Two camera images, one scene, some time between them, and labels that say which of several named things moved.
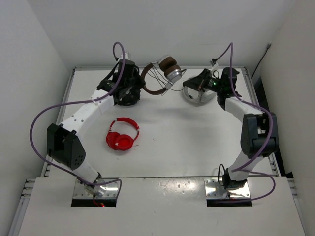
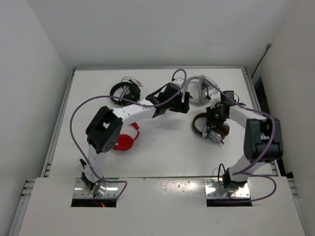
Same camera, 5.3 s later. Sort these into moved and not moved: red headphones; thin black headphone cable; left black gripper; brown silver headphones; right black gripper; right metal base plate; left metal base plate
Moved: right black gripper; brown silver headphones; thin black headphone cable; left black gripper
Not moved: right metal base plate; red headphones; left metal base plate
